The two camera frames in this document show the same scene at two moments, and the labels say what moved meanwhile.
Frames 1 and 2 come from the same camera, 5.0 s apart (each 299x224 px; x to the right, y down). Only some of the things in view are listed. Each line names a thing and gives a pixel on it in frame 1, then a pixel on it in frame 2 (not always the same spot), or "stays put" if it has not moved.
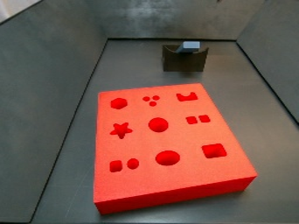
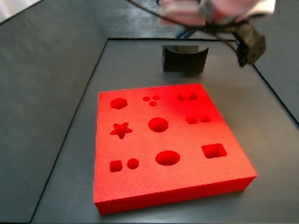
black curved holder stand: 181,61 stays put
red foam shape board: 164,149 stays put
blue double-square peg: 189,47 → 181,33
